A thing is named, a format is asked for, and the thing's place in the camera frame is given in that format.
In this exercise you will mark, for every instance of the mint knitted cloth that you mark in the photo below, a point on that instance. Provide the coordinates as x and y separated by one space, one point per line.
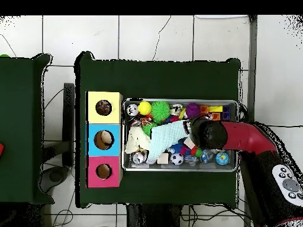
165 137

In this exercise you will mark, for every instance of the colourful polka dot cloth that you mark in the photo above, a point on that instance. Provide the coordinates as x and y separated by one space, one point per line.
103 107

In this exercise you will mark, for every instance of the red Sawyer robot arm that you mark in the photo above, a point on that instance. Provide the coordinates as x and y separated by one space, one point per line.
248 138

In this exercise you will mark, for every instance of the clear mesh bin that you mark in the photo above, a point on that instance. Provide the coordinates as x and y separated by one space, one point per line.
180 168

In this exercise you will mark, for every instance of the wooden box with three holes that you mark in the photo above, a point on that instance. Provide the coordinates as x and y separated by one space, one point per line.
104 163

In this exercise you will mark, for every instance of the green spiky rubber ball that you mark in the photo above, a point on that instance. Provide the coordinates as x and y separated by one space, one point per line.
160 111
148 128

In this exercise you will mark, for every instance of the yellow tennis ball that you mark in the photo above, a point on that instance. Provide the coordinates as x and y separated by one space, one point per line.
144 108

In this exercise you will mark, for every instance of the cream waffle cloth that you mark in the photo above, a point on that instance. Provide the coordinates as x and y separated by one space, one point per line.
136 141

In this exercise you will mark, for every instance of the small soccer ball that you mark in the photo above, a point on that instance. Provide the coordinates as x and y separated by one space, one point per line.
176 159

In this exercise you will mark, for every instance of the purple spiky toy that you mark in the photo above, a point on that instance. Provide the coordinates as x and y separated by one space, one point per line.
193 110

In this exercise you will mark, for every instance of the dark green table cloth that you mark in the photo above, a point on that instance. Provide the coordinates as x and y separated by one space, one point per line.
153 80

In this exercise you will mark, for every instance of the yellow plastic block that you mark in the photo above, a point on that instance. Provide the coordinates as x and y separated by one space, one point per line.
215 109

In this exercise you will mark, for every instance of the blue globe ball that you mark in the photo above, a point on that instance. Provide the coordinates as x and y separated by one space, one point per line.
222 158

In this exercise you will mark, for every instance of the black stand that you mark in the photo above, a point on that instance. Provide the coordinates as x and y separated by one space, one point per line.
68 106

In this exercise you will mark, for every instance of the green covered side table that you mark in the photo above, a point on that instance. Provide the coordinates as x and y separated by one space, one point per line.
19 106

